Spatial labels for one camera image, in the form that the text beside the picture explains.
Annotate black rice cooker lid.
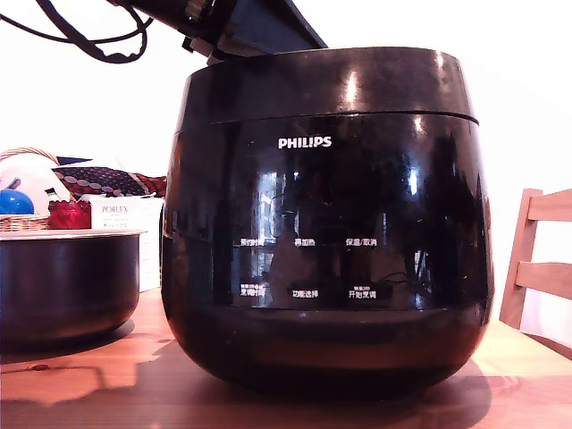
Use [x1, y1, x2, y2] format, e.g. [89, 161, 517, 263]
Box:
[174, 46, 481, 135]

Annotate black Philips rice cooker body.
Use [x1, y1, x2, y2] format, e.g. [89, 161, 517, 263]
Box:
[159, 110, 496, 397]

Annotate red patterned cloth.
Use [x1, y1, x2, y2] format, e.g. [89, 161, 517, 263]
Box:
[132, 172, 168, 198]

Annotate white cloth bag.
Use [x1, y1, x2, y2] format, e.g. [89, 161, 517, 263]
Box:
[0, 156, 72, 203]

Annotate white Porlex box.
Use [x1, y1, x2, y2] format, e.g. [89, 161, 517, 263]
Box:
[89, 196, 164, 294]

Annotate red glass jar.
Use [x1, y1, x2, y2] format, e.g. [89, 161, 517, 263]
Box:
[46, 199, 93, 231]

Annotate blue ball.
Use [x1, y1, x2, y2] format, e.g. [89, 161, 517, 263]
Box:
[0, 188, 36, 216]

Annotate woven wicker basket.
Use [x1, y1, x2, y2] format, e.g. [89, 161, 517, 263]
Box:
[0, 146, 61, 233]

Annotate black inner cooking pot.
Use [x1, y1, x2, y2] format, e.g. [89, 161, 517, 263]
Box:
[0, 228, 148, 349]

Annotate light wooden chair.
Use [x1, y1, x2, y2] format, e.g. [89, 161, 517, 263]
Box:
[498, 188, 572, 350]

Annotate pale grey camera box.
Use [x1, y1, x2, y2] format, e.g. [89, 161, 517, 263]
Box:
[181, 35, 216, 58]

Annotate thick black cable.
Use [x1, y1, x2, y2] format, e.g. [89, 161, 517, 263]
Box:
[36, 0, 149, 65]

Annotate thin black cable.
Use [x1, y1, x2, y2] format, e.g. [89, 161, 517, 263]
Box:
[0, 13, 156, 46]

